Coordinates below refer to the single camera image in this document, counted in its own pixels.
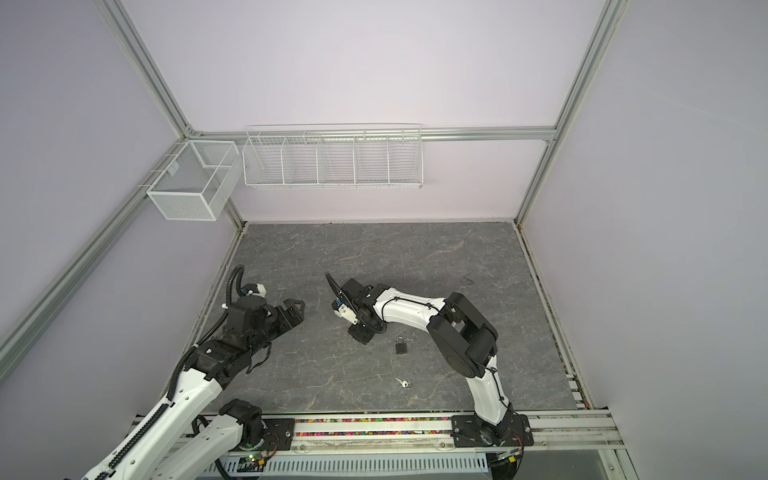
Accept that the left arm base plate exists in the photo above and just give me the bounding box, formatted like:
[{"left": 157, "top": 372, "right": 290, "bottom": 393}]
[{"left": 231, "top": 417, "right": 296, "bottom": 453}]

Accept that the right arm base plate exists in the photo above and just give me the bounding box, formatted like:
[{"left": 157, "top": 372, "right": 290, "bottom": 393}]
[{"left": 451, "top": 412, "right": 535, "bottom": 448}]

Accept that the white mesh box basket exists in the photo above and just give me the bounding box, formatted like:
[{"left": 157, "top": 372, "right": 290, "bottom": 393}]
[{"left": 147, "top": 140, "right": 243, "bottom": 221}]

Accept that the aluminium front rail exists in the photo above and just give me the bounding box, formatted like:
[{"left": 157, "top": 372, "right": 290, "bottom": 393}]
[{"left": 117, "top": 409, "right": 626, "bottom": 460}]

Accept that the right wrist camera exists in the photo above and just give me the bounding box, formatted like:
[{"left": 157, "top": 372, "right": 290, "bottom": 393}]
[{"left": 332, "top": 300, "right": 354, "bottom": 320}]

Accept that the grey padlock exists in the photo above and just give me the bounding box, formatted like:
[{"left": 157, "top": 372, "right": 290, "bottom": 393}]
[{"left": 395, "top": 336, "right": 408, "bottom": 355}]

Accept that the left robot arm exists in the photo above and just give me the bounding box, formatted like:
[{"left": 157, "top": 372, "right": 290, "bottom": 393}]
[{"left": 84, "top": 295, "right": 305, "bottom": 479}]

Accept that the aluminium frame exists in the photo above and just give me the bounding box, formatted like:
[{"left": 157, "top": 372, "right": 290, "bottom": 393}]
[{"left": 1, "top": 1, "right": 627, "bottom": 380}]

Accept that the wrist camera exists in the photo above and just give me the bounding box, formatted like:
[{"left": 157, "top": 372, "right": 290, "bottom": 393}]
[
  {"left": 240, "top": 283, "right": 266, "bottom": 297},
  {"left": 332, "top": 300, "right": 354, "bottom": 320}
]

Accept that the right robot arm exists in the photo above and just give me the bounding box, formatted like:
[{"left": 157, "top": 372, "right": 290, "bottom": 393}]
[{"left": 325, "top": 273, "right": 534, "bottom": 449}]

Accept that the white wire basket long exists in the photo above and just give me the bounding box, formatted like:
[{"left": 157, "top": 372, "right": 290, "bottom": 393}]
[{"left": 242, "top": 123, "right": 424, "bottom": 189}]

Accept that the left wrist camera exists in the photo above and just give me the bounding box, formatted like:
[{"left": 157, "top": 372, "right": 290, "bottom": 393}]
[{"left": 240, "top": 283, "right": 266, "bottom": 297}]

